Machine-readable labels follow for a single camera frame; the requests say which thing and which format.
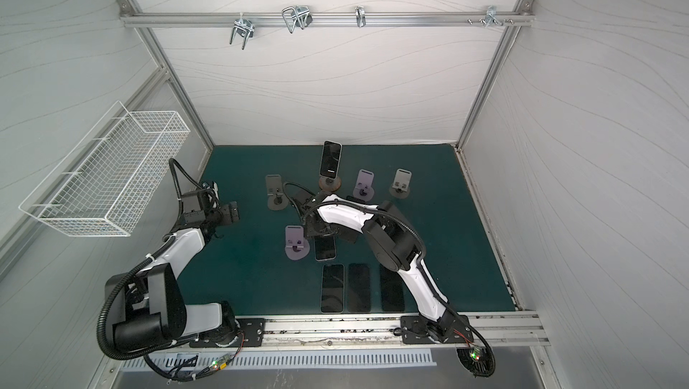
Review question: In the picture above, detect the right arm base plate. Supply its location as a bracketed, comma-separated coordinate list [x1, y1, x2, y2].
[393, 314, 475, 345]

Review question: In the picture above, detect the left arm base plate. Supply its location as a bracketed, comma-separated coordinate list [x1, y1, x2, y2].
[188, 317, 267, 349]

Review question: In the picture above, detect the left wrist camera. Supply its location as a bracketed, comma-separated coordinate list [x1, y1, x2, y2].
[179, 182, 220, 229]

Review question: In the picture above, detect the aluminium crossbar rail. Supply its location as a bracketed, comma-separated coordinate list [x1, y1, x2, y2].
[120, 10, 536, 28]

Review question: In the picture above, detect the metal clamp small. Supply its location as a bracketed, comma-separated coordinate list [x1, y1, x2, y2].
[355, 6, 366, 28]

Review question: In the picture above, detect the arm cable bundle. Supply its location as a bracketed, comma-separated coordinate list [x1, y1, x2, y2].
[451, 313, 497, 379]
[144, 334, 246, 384]

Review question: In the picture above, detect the white wire basket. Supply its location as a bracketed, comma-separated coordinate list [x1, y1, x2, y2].
[19, 101, 190, 238]

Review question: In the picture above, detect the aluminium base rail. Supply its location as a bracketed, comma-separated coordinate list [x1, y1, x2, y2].
[244, 311, 550, 351]

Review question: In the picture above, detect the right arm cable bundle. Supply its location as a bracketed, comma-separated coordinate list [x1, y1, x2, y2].
[451, 313, 497, 379]

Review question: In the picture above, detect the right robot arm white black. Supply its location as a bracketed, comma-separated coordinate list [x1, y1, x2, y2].
[301, 193, 459, 342]

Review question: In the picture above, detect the metal u-bolt clamp left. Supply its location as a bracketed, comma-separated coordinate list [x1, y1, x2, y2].
[230, 17, 255, 50]

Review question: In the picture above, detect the lilac round stand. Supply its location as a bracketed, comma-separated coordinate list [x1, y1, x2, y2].
[285, 226, 310, 261]
[353, 169, 375, 202]

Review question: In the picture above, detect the grey round stand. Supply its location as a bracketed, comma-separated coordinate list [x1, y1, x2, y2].
[389, 168, 413, 199]
[266, 175, 290, 211]

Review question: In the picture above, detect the metal u-bolt clamp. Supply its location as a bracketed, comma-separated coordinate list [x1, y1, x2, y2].
[230, 17, 255, 50]
[281, 5, 313, 34]

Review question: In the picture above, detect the metal bracket right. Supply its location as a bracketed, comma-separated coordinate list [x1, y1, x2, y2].
[467, 6, 514, 28]

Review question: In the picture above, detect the wooden round stand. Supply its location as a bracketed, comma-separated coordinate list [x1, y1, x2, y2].
[319, 175, 342, 193]

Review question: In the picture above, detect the metal u-bolt clamp middle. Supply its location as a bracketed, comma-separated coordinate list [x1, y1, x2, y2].
[281, 5, 313, 34]

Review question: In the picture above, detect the grey round stand right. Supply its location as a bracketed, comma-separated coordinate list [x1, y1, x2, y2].
[389, 168, 413, 199]

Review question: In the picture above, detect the white slotted cable duct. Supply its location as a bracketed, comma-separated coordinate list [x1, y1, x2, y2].
[120, 349, 437, 372]

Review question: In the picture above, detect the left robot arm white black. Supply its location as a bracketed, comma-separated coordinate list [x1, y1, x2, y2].
[96, 202, 242, 360]

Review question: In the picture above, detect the grey round stand left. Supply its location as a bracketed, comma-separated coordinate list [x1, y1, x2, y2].
[266, 175, 290, 211]

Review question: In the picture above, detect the lilac front round stand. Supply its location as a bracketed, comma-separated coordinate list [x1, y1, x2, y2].
[285, 226, 310, 261]

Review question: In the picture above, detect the lilac rear round stand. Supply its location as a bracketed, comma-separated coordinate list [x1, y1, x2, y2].
[353, 169, 375, 202]

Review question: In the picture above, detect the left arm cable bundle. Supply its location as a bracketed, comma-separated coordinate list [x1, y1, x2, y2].
[144, 334, 246, 384]

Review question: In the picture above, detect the phone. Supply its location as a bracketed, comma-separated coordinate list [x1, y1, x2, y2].
[380, 264, 406, 313]
[314, 236, 337, 262]
[319, 141, 342, 179]
[346, 263, 371, 314]
[320, 264, 345, 314]

